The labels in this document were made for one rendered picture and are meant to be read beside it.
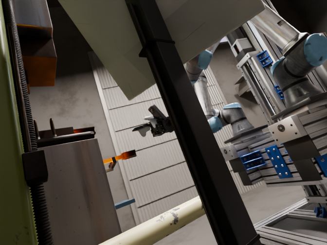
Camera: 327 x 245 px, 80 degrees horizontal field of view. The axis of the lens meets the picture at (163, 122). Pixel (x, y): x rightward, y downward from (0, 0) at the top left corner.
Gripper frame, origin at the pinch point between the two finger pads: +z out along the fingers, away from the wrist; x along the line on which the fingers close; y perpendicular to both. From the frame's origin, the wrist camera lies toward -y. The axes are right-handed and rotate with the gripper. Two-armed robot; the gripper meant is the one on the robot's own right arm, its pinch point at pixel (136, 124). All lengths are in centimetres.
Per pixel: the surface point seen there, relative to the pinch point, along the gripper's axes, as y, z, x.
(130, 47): 0, 22, -49
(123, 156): 7.0, -3.3, 35.7
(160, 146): -30, -154, 221
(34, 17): -40, 36, -17
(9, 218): 27, 47, -44
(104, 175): 21.4, 25.5, -16.0
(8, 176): 21, 46, -44
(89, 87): -183, -66, 257
